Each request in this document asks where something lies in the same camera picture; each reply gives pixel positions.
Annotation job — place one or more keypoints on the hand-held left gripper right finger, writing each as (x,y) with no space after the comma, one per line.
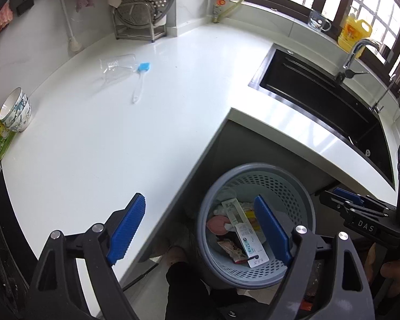
(270,226)

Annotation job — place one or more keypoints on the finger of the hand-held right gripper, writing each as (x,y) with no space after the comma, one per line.
(353,196)
(333,201)

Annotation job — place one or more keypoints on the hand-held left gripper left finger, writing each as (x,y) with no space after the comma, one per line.
(126,230)

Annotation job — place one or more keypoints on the white toothpaste box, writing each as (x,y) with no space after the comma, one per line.
(245,233)

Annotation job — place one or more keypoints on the grey perforated waste basket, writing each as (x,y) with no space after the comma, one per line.
(286,186)

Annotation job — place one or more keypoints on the red and white snack wrapper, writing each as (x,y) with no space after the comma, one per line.
(233,250)

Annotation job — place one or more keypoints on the person's right hand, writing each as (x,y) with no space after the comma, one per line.
(375,260)

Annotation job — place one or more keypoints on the person's leg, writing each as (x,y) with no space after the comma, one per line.
(186,290)

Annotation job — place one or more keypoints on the thin steel water tap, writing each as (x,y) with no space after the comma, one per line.
(381,96)

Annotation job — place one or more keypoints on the black kitchen sink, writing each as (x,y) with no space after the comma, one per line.
(320,90)

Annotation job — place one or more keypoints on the black glass cooktop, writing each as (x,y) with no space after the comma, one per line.
(3,256)

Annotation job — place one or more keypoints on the chrome kitchen faucet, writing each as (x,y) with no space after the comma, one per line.
(348,58)

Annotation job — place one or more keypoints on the stack of patterned bowls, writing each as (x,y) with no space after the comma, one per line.
(16,113)

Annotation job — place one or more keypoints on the yellow detergent bottle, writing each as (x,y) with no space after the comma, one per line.
(353,35)

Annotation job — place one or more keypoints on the clear plastic cup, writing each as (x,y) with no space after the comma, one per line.
(118,68)

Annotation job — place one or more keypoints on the glass mug with print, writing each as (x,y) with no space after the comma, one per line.
(318,21)

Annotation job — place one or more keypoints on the white hanging brush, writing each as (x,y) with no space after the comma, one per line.
(74,43)

